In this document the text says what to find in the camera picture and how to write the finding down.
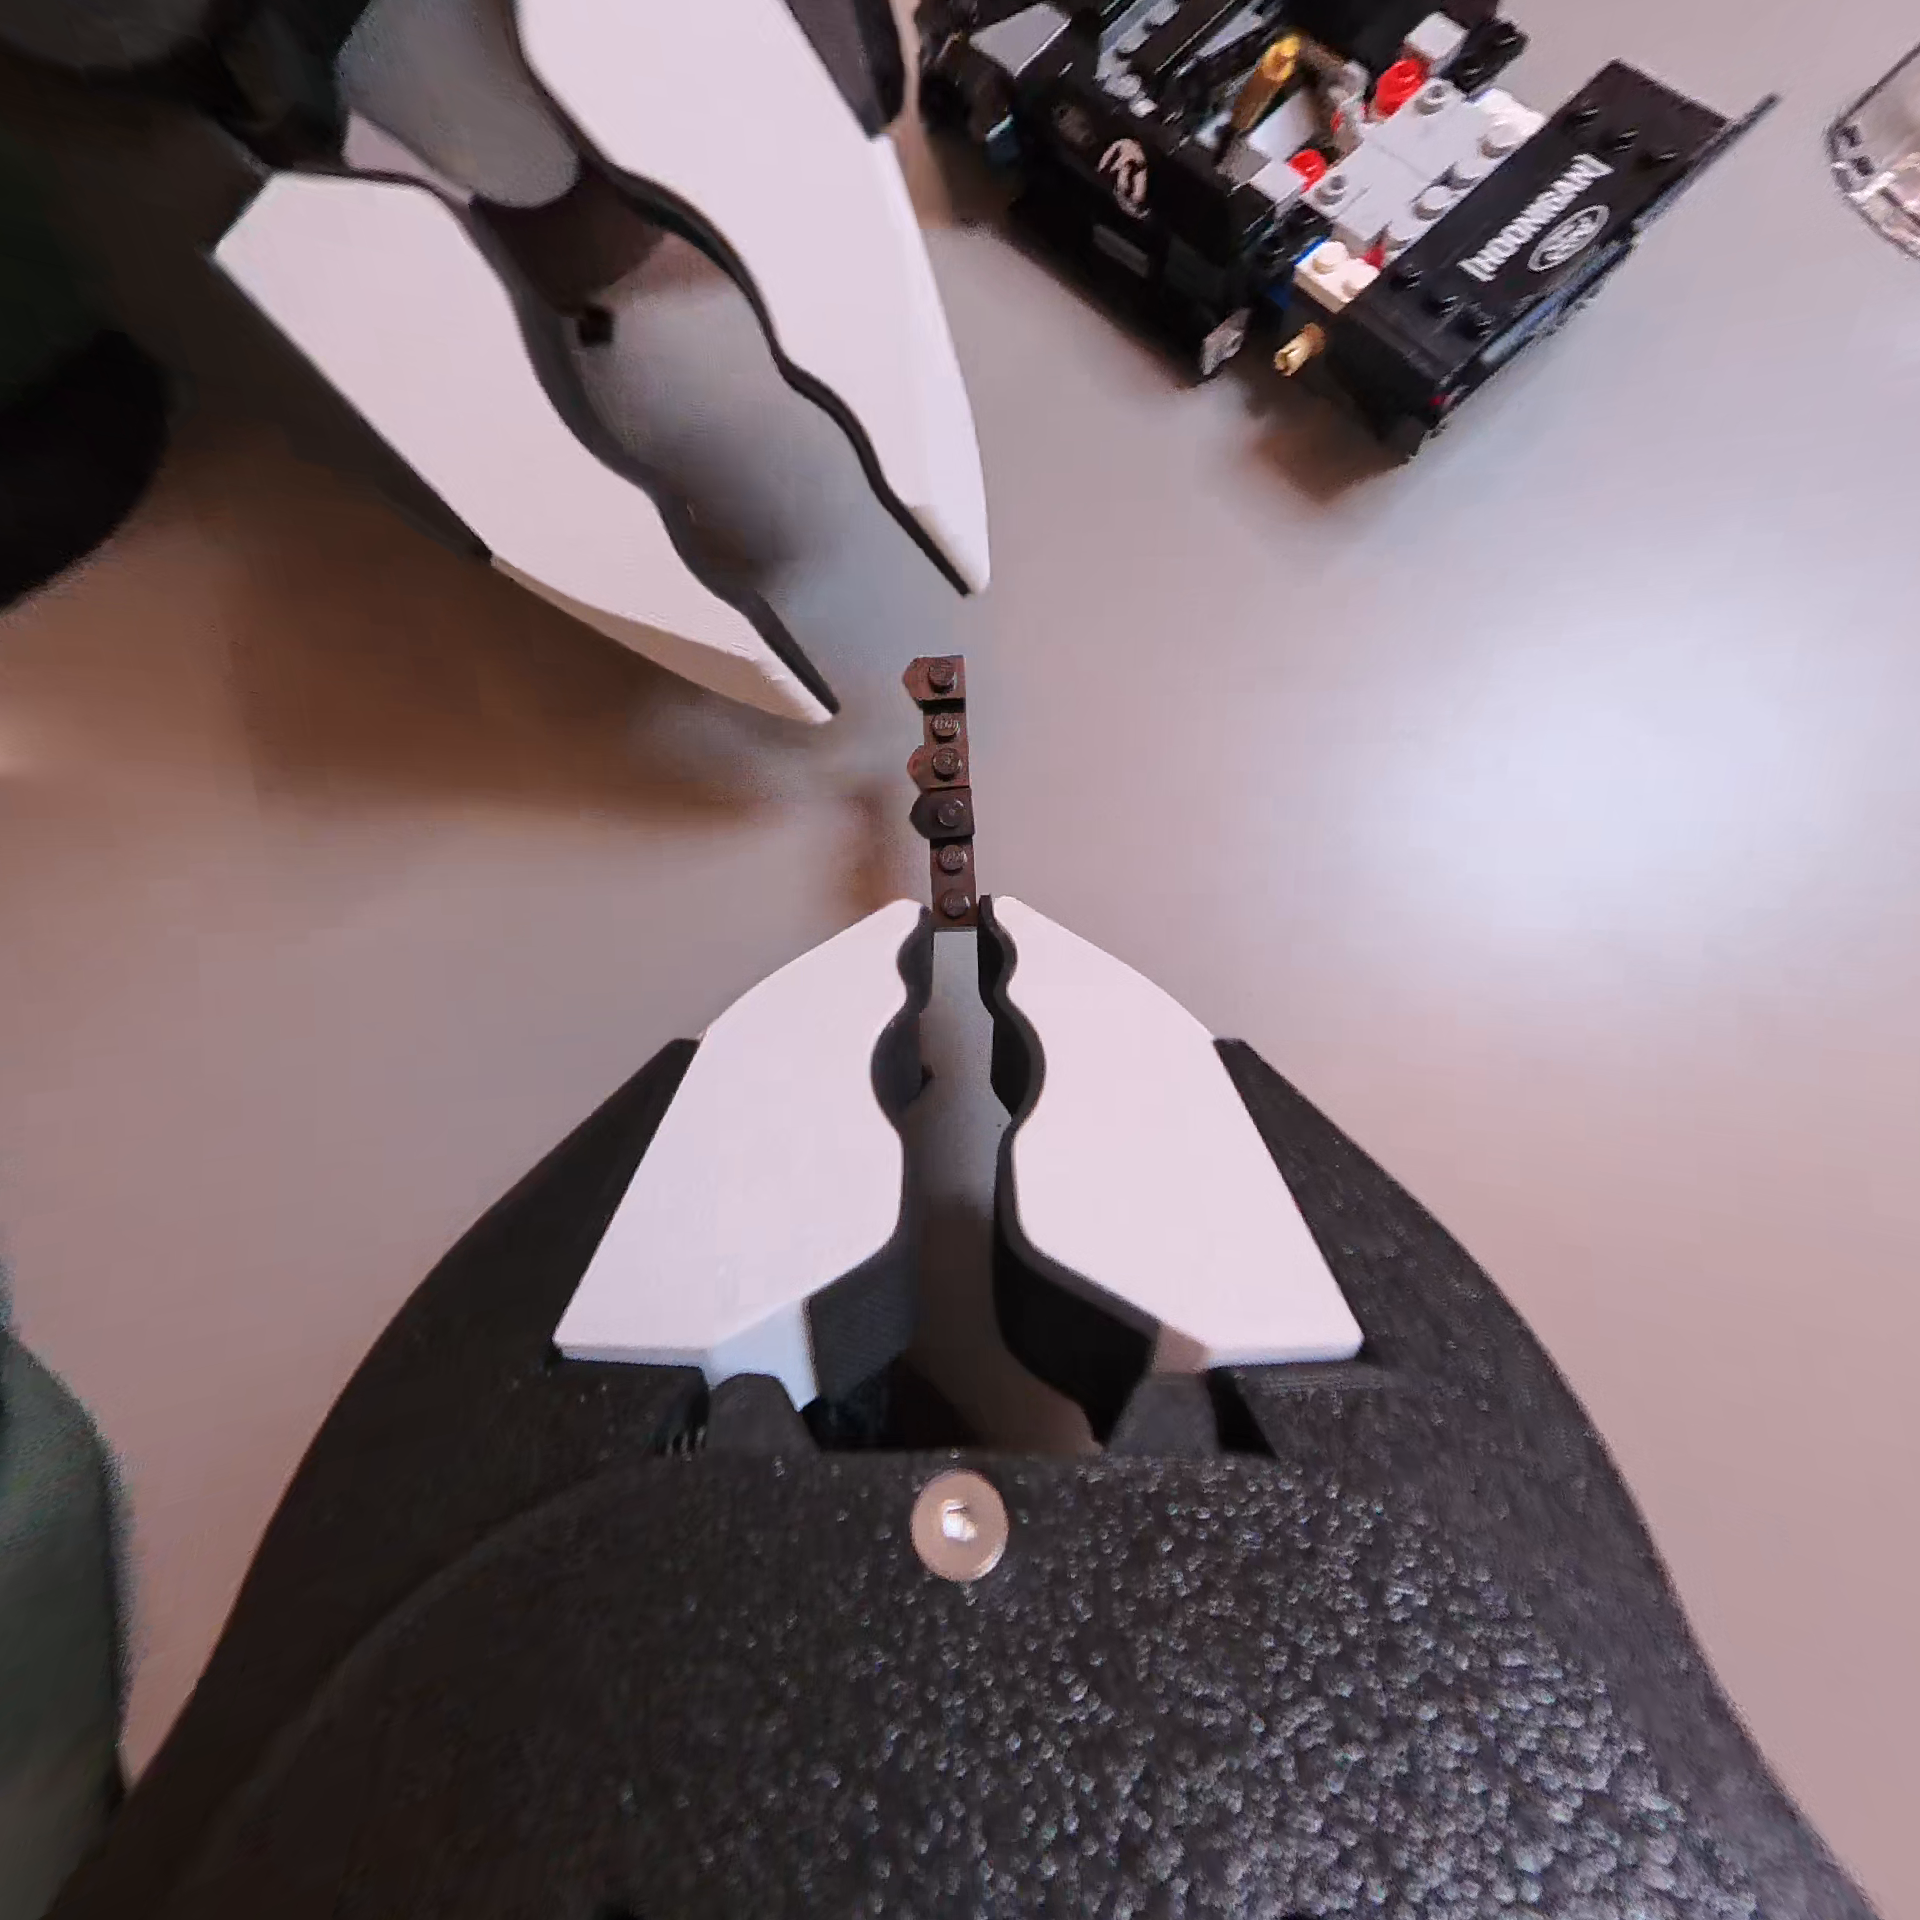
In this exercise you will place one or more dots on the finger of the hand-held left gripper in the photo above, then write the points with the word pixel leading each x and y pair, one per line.
pixel 800 213
pixel 420 396

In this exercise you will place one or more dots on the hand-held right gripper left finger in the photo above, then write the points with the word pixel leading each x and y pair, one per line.
pixel 735 1187

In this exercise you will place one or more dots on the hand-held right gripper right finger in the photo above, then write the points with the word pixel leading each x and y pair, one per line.
pixel 1190 1187

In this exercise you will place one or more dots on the black long lego plate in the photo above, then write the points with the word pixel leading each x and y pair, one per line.
pixel 945 798

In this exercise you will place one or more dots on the black lego car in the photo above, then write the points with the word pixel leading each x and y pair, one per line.
pixel 1320 177

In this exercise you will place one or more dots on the clear lego windshield piece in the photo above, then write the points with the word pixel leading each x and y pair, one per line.
pixel 1876 150

